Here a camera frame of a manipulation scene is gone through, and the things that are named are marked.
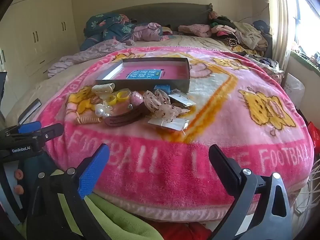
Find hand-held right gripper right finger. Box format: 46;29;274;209
208;144;293;240

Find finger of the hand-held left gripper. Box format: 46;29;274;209
15;123;65;145
0;121;42;137

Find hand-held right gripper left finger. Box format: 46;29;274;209
26;143;111;240

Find orange spiral hair tie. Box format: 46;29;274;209
75;112;102;125

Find pearl hair clip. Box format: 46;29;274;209
94;101;113;118

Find cream hair claw clip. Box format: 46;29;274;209
91;82;116;96

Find pink fuzzy hair clip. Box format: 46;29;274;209
130;92;144;107

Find grey cardboard box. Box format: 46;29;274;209
95;57;191;93

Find clear jewelry packet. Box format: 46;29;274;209
169;90;197;108
147;116;190;132

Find person's left hand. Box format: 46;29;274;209
14;169;25;195

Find black book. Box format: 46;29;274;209
17;99;42;125

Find pink printed blanket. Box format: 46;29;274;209
37;46;315;223

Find dark teal cloth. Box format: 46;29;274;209
20;152;60;180

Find brown hair clip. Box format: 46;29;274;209
104;102;148;131

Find red cloth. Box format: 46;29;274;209
155;221;213;240

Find light purple sheet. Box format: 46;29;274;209
47;39;128;78

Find blue packet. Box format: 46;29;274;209
153;84;171;95

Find red bag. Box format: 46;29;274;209
306;121;320;155

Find cream wardrobe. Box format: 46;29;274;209
0;0;80;80

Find white plastic bag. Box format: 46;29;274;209
282;72;305;100

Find dark patterned cloth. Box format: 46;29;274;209
250;55;285;83

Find dark floral quilt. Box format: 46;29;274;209
80;14;137;52

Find bed with beige sheet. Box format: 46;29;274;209
5;34;233;128

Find pile of clothes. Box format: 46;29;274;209
209;4;273;57

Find cluttered windowsill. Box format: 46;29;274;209
290;44;320;75

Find pink folded clothes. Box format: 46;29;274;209
178;24;213;38

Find lilac garment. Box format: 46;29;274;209
132;22;173;42

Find cream curtain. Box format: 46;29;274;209
265;0;298;80

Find window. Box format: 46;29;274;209
291;0;320;55

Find grey headboard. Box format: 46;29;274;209
100;4;213;34

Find pale yellow hair tie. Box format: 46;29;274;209
104;92;118;105

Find white wire basket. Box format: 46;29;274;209
292;152;320;215

